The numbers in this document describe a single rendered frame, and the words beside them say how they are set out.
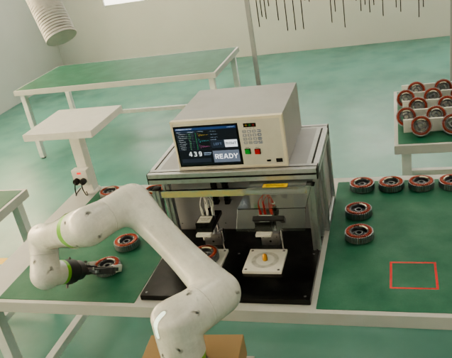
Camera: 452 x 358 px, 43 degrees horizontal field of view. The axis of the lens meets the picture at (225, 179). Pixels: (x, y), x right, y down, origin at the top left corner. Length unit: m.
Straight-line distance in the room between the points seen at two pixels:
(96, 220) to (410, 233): 1.25
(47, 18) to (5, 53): 5.70
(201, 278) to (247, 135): 0.68
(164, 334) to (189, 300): 0.11
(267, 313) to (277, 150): 0.59
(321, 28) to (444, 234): 6.30
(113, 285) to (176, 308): 0.80
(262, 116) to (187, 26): 6.80
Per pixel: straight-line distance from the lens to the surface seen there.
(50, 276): 2.12
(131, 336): 3.29
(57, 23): 3.01
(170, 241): 1.71
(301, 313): 2.00
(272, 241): 2.31
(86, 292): 2.36
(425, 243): 2.31
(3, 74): 8.60
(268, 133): 2.10
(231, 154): 2.17
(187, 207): 2.48
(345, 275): 2.14
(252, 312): 2.04
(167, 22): 8.91
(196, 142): 2.19
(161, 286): 2.21
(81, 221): 1.72
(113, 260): 2.44
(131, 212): 1.77
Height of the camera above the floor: 2.01
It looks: 25 degrees down
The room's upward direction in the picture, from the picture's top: 10 degrees counter-clockwise
